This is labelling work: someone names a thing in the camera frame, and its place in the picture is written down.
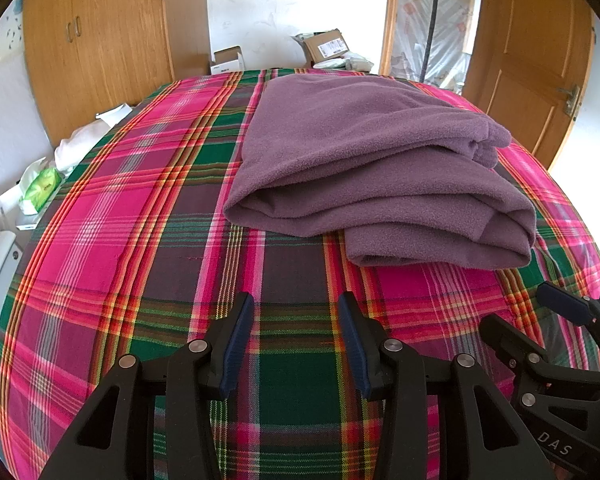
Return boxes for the white plastic bags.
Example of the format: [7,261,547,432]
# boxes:
[312,54,376,74]

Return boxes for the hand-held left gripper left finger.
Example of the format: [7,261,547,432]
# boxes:
[39,291,255,480]

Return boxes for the plastic-covered doorway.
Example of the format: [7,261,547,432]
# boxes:
[380,0,481,95]

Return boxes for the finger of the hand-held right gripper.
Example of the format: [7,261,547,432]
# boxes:
[536,281,600,370]
[480,314,600,387]

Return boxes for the green tissue pack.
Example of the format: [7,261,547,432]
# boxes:
[19,157,63,213]

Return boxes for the wooden door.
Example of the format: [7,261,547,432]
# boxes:
[462,0,597,171]

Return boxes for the pink green plaid bed sheet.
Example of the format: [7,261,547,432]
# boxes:
[0,69,600,480]

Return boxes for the metal door handle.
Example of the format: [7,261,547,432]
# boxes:
[555,84,581,116]

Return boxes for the purple fleece pants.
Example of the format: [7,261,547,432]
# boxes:
[223,74,537,268]

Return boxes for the black hanging cable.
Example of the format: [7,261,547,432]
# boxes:
[426,0,443,82]

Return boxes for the brown cardboard box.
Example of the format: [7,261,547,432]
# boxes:
[300,29,348,68]

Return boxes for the white cloth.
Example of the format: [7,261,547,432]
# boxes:
[55,104,133,171]

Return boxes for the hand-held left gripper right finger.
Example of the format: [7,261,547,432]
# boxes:
[337,291,556,480]

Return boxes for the wooden wardrobe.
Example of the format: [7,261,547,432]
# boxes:
[22,0,211,146]

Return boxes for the white cardboard box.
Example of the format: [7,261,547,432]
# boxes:
[210,46,246,75]

